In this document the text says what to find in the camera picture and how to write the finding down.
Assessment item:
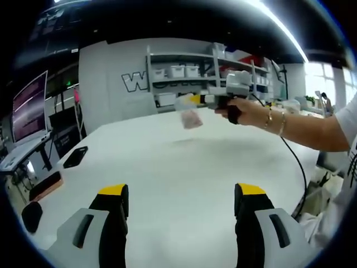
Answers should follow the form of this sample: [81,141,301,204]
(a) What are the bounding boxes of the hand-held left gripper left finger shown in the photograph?
[46,183,129,268]

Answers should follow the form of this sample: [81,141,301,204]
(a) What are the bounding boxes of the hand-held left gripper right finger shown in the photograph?
[234,183,309,268]

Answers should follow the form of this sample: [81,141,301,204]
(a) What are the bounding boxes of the clear resealable bag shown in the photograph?
[175,94,203,131]

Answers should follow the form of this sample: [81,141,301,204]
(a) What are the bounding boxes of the crumpled clear plastic bag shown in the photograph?
[281,99,301,114]

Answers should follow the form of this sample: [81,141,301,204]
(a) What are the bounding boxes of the person's right hand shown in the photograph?
[214,97,270,126]

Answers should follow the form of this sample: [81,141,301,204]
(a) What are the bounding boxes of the rows of white storage bins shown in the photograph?
[152,64,274,107]

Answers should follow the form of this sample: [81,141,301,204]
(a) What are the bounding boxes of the grey metal shelving unit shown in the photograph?
[146,41,276,112]

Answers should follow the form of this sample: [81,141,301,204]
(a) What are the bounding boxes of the black tripod stand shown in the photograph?
[274,63,291,93]

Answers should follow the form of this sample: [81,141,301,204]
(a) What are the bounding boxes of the thin gold bangle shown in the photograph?
[278,111,287,137]

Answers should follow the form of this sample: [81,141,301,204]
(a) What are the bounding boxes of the ceiling light strip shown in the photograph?
[259,0,309,62]

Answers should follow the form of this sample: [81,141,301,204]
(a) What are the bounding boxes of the black smartphone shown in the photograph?
[62,146,89,169]

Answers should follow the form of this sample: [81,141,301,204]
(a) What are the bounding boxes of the black orange-edged device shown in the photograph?
[28,171,64,202]

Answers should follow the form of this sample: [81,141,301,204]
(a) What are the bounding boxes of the black rounded object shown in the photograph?
[21,201,43,234]

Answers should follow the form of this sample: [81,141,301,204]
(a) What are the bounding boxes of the bright window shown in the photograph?
[305,63,357,112]

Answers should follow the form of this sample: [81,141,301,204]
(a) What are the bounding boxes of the black cabinet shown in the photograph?
[50,113,84,160]

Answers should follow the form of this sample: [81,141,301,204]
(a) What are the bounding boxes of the grey monitor desk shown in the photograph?
[0,132,54,176]

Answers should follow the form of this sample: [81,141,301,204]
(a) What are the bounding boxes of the person's white shirt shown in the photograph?
[300,92,357,249]

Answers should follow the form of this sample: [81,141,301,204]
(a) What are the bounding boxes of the pink-topped white stand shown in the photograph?
[73,86,86,139]

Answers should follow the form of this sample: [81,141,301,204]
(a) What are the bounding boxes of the curved computer monitor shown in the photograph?
[11,70,49,145]

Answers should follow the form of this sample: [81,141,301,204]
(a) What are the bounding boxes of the gold beaded bracelet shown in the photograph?
[263,107,273,130]

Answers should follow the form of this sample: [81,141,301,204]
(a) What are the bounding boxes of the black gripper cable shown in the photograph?
[249,93,307,218]

